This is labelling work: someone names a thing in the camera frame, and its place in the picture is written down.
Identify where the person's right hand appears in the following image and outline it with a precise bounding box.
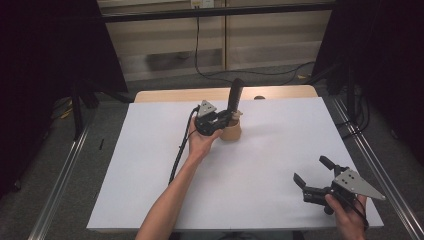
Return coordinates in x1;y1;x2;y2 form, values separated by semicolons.
324;193;368;240

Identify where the white table cover sheet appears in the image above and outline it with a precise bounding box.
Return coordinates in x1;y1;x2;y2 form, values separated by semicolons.
86;97;384;232

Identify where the wooden table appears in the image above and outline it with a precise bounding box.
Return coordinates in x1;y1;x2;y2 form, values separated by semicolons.
134;84;318;104

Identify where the metal floor rail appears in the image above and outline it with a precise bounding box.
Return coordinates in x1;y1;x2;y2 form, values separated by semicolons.
333;98;424;240
28;123;92;240

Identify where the white wall socket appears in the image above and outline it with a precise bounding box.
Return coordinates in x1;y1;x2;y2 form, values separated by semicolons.
190;0;215;9

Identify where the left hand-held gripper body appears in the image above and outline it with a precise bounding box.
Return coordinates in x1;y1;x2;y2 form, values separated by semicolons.
194;99;224;137

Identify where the black floor cable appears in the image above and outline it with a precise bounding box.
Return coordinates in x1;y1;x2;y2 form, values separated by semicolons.
339;93;372;140

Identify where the person's left hand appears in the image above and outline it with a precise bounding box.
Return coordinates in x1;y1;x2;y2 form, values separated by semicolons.
187;128;224;164

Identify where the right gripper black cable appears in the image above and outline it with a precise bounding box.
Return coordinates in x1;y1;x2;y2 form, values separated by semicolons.
333;189;370;232

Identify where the black power cable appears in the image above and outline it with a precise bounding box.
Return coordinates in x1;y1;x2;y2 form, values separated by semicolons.
194;7;317;86

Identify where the black metal stand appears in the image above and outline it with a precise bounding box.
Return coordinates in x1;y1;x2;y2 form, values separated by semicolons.
70;82;101;141
326;64;358;114

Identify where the tan paper storage pot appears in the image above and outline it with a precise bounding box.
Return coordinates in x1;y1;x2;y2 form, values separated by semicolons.
219;118;243;142

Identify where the black curtain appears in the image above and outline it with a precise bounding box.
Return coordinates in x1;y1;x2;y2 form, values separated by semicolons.
0;0;129;198
313;0;424;164

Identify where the long beige desk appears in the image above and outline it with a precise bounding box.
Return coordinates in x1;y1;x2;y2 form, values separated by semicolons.
98;0;336;23

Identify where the dark brown comb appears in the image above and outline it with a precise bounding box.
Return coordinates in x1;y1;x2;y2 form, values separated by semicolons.
227;78;245;116

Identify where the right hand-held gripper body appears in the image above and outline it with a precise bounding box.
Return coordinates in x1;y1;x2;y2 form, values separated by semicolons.
301;165;387;216

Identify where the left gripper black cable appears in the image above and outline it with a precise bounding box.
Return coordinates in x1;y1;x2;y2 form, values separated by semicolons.
168;105;201;185

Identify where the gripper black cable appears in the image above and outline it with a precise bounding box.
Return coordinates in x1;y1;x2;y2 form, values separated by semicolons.
168;105;201;185
333;189;370;232

